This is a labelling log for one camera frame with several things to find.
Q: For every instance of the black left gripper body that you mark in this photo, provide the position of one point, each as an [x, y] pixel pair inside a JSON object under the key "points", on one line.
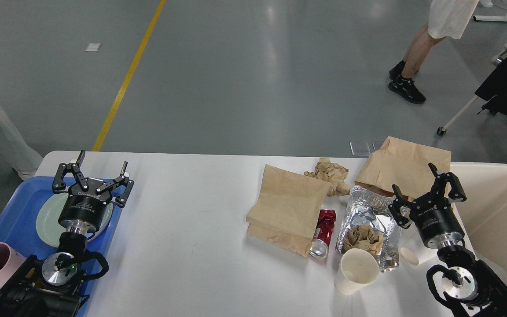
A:
{"points": [[85, 212]]}

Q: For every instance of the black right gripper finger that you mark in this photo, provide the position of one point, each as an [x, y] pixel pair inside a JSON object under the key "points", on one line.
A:
{"points": [[446, 188], [395, 208]]}

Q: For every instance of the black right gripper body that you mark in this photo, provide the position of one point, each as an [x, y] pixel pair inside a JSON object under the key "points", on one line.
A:
{"points": [[435, 221]]}

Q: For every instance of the green plate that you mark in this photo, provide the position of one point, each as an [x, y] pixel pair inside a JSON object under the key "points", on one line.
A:
{"points": [[48, 228]]}

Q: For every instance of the large brown paper bag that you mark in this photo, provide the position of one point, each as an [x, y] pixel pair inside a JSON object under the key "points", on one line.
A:
{"points": [[287, 210]]}

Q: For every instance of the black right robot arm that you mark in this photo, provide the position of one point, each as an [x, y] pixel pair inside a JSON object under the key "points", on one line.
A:
{"points": [[462, 282]]}

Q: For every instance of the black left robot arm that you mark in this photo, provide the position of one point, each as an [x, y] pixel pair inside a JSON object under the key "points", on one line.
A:
{"points": [[52, 287]]}

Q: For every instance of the silver foil bag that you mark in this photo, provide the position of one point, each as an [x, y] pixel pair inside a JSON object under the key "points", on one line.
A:
{"points": [[367, 207]]}

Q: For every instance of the small white paper cup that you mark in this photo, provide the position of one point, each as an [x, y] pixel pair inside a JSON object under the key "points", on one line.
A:
{"points": [[409, 255]]}

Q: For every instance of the beige plastic bin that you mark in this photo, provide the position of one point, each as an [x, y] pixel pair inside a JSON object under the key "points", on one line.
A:
{"points": [[484, 213]]}

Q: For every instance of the crumpled paper on foil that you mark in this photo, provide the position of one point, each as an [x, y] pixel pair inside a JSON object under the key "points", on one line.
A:
{"points": [[365, 238]]}

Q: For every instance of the blue plastic tray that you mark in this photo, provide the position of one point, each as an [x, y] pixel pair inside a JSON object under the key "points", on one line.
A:
{"points": [[18, 228]]}

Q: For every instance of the crumpled brown paper ball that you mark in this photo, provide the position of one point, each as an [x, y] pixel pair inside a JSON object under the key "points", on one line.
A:
{"points": [[333, 173]]}

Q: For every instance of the crushed red soda can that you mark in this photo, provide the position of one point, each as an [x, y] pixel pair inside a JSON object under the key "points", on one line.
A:
{"points": [[321, 239]]}

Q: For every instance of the person in white trousers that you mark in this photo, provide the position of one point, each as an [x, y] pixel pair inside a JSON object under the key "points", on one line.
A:
{"points": [[14, 149]]}

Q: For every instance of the black sneakers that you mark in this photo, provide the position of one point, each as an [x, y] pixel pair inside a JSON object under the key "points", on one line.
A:
{"points": [[404, 87]]}

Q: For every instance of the passer-by in white shorts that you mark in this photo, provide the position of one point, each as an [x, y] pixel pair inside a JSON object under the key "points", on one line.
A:
{"points": [[447, 18]]}

